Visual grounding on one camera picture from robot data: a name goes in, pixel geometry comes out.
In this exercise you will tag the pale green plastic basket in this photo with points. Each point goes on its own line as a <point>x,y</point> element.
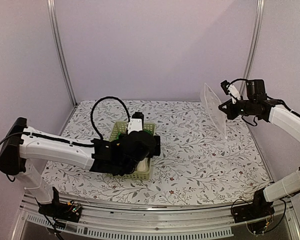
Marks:
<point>120,127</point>

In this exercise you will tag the aluminium frame post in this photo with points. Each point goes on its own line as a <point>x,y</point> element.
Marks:
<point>255,38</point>
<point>59,50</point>

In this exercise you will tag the floral patterned table mat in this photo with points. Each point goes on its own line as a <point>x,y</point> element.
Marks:
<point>197,166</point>

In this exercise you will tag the left aluminium frame post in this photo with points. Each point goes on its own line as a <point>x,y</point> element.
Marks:
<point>59,50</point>

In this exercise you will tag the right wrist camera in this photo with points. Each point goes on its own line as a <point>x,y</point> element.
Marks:
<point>230,89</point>

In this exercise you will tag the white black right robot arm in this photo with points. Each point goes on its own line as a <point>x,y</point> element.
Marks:
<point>249,98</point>

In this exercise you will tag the clear zip top bag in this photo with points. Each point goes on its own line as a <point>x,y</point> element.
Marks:
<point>211,103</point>

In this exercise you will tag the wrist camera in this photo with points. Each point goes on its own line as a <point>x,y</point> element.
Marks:
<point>230,89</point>
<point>136,123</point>

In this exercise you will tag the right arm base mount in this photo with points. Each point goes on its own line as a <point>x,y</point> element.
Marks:
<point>259,208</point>

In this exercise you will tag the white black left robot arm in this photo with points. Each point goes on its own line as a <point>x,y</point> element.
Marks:
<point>24,143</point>

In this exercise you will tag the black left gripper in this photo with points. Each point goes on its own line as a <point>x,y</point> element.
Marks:
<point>156,151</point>

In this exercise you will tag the right aluminium frame post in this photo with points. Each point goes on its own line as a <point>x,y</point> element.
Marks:
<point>255,38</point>

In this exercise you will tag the aluminium front rail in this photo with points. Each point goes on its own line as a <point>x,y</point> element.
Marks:
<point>107,220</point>

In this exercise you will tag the white green bok choy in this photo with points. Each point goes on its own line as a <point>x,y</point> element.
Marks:
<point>143,166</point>

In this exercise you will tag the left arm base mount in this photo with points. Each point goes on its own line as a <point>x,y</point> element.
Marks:
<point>70,211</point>

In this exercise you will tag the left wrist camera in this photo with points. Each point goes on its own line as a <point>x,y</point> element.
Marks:
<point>136,123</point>

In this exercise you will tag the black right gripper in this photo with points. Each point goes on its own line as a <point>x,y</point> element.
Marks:
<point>231,114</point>

